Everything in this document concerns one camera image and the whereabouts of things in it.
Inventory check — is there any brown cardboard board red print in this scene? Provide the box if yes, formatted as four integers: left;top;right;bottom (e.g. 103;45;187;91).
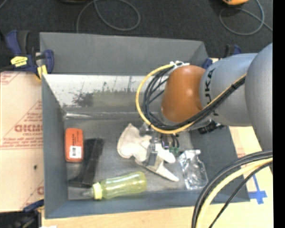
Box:
0;70;45;214

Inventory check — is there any black cylinder on white bracket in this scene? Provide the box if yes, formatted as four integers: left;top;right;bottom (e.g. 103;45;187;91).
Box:
197;119;226;135

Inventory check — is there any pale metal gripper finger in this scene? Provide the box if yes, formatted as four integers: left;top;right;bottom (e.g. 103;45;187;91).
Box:
146;142;154;164
149;149;160;168

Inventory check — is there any orange block with white label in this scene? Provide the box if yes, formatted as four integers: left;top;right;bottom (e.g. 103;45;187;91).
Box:
64;127;84;163

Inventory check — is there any black brush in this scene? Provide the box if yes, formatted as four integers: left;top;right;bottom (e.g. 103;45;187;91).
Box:
67;137;105;189

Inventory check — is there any clear plastic bottle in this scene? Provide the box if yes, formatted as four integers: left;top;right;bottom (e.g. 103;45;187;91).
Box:
178;149;209;190

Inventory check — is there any white cloth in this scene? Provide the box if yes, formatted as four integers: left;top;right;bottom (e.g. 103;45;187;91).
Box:
116;123;180;182

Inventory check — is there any yellow-green plastic bottle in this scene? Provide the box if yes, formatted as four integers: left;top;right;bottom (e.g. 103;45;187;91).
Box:
82;171;148;200

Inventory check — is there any grey metal bin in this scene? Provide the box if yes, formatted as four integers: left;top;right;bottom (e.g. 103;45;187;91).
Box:
39;32;250;219

